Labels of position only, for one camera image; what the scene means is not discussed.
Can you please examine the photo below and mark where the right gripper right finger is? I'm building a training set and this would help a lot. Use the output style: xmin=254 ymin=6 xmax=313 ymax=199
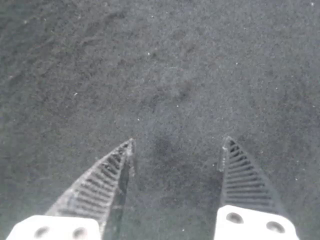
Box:
xmin=213 ymin=136 xmax=301 ymax=240

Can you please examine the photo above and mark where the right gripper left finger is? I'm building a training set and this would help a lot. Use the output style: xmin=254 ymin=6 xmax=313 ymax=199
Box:
xmin=5 ymin=138 xmax=137 ymax=240

